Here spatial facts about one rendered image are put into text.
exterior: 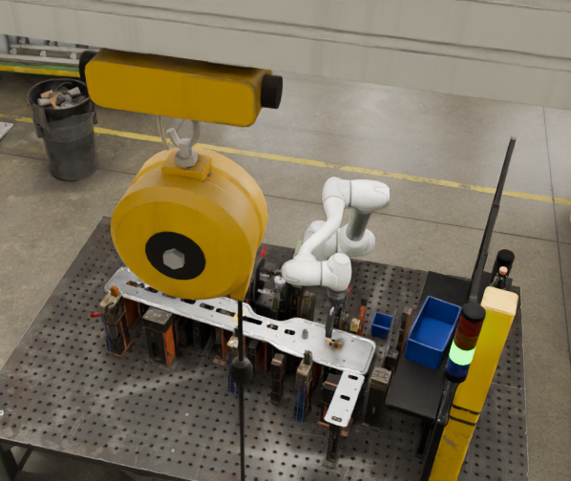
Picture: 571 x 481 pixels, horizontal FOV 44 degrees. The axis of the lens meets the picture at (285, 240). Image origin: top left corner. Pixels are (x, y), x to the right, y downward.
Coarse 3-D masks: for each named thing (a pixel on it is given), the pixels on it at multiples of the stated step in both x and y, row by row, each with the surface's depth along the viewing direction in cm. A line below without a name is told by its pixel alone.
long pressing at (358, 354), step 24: (120, 288) 357; (144, 288) 358; (192, 312) 346; (216, 312) 346; (264, 336) 336; (288, 336) 336; (312, 336) 337; (336, 336) 337; (360, 336) 337; (312, 360) 326; (336, 360) 326; (360, 360) 327
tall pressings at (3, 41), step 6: (0, 36) 679; (6, 36) 685; (12, 36) 704; (18, 36) 709; (0, 42) 683; (6, 42) 687; (12, 42) 707; (18, 42) 713; (30, 42) 705; (36, 42) 704; (42, 42) 704; (48, 42) 709; (60, 42) 701; (0, 48) 686; (6, 48) 689; (90, 48) 702; (96, 48) 701
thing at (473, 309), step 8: (464, 304) 205; (472, 304) 205; (464, 312) 203; (472, 312) 203; (480, 312) 203; (472, 320) 202; (480, 320) 202; (448, 376) 220; (464, 376) 219; (448, 392) 228; (448, 400) 230; (448, 408) 233; (440, 416) 236; (448, 416) 237
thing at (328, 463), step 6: (336, 420) 303; (330, 426) 303; (336, 426) 302; (330, 432) 307; (336, 432) 305; (330, 438) 310; (336, 438) 308; (330, 444) 312; (336, 444) 311; (330, 450) 316; (336, 450) 314; (330, 456) 318; (336, 456) 321; (324, 462) 320; (330, 462) 320; (336, 462) 320; (330, 468) 317
